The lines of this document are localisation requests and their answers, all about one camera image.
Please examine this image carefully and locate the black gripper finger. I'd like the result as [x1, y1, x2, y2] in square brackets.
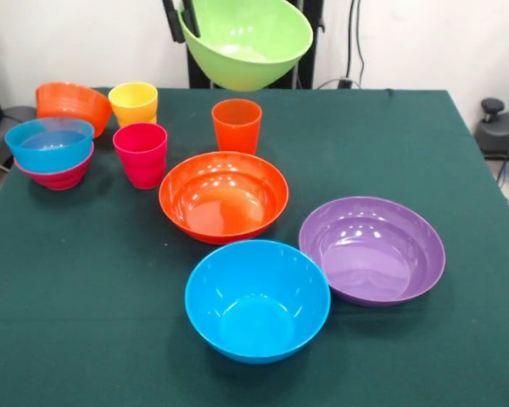
[181, 0, 202, 38]
[161, 0, 186, 44]

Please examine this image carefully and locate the green bowl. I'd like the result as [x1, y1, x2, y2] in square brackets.
[177, 0, 315, 93]

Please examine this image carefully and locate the small orange bowl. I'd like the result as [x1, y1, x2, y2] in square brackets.
[35, 81, 113, 139]

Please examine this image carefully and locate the pink cup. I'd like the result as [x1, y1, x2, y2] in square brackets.
[112, 122, 169, 190]

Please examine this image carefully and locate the small blue bowl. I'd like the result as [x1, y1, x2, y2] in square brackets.
[3, 117, 96, 175]

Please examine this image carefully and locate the large orange bowl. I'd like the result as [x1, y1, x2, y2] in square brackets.
[158, 151, 290, 245]

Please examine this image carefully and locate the pink bowl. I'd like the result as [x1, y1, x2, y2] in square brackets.
[13, 142, 96, 192]

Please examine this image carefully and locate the purple bowl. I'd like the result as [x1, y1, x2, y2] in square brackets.
[298, 196, 447, 308]

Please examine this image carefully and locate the yellow cup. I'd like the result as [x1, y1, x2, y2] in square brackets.
[108, 81, 159, 129]

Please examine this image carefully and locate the orange cup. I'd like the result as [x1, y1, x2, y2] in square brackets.
[211, 98, 263, 156]

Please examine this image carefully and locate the large blue bowl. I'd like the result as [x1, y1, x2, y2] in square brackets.
[184, 239, 332, 365]

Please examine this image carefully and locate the dark green tablecloth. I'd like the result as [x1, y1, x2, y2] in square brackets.
[0, 86, 509, 407]

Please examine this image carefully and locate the black wall cable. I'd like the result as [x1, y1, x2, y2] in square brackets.
[345, 0, 366, 88]

